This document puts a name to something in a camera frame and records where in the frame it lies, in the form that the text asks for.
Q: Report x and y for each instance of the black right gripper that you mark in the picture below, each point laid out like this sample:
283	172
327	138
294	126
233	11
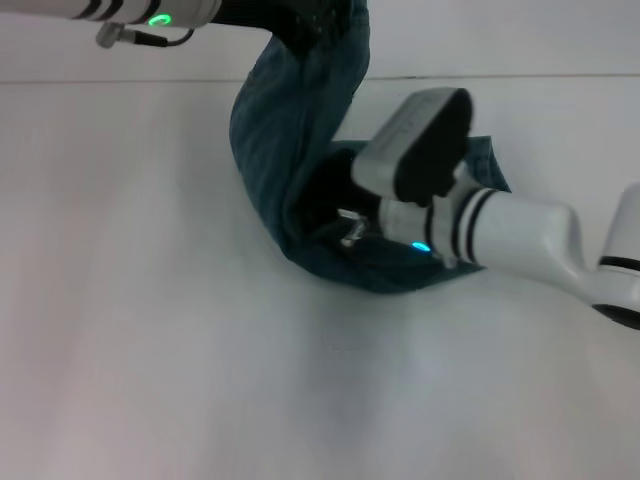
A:
335	180

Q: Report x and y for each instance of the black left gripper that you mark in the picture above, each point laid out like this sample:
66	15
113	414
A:
295	20

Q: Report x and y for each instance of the blue denim shorts with embroidery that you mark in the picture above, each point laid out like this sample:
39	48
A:
295	125

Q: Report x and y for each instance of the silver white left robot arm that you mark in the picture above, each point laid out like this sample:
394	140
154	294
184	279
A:
140	10

